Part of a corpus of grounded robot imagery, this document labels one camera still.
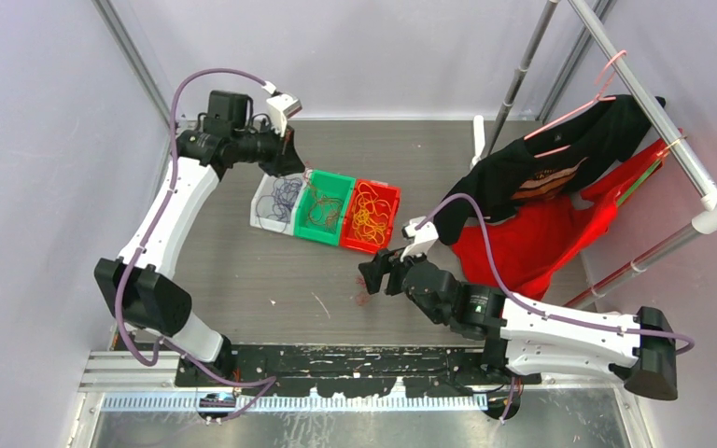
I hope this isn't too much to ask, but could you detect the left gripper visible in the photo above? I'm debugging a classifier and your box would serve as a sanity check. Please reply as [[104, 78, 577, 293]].
[[233, 118, 306, 178]]

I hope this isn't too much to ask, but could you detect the purple thin cable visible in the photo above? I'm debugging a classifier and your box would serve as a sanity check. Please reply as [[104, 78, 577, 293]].
[[255, 176, 305, 225]]

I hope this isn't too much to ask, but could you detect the yellow thin cable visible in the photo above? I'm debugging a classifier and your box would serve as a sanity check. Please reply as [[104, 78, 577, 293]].
[[349, 182, 397, 246]]

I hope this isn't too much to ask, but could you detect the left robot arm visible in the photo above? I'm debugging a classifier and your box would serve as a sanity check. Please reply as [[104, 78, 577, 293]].
[[94, 91, 305, 385]]

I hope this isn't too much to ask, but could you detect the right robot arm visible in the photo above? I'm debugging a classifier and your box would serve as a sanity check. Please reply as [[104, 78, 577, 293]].
[[358, 249, 679, 401]]

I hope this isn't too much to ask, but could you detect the white plastic bin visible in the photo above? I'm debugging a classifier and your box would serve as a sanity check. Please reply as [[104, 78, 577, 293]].
[[249, 174, 306, 236]]

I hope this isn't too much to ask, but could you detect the red plastic bin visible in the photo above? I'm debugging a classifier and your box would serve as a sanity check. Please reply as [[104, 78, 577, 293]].
[[338, 179, 401, 254]]

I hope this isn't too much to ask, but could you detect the green plastic bin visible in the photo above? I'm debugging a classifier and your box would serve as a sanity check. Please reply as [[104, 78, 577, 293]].
[[294, 170, 357, 246]]

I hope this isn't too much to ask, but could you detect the red t-shirt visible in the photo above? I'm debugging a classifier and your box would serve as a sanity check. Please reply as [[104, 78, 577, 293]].
[[485, 140, 669, 301]]

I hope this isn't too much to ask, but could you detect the black t-shirt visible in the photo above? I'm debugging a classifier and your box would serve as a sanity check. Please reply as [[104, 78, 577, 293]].
[[447, 94, 652, 222]]

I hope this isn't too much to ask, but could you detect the pink clothes hanger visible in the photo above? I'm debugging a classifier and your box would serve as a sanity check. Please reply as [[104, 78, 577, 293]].
[[523, 49, 627, 141]]

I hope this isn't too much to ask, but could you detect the green clothes hanger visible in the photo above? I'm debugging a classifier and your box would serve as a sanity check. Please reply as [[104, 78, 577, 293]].
[[616, 158, 664, 207]]

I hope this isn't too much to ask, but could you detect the metal clothes rack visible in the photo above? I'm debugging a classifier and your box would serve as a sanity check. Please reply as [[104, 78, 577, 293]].
[[462, 0, 717, 343]]

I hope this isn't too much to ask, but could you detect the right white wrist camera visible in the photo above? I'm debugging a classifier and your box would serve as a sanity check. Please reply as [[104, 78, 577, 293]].
[[401, 217, 439, 260]]

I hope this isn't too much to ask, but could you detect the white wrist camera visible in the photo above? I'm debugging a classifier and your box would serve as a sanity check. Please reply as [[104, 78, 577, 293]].
[[262, 81, 302, 136], [401, 217, 439, 260]]

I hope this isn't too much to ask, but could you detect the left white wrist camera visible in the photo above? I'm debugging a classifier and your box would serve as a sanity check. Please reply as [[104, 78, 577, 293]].
[[262, 81, 302, 136]]

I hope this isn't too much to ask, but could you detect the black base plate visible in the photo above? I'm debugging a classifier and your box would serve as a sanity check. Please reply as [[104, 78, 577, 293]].
[[175, 343, 543, 399]]

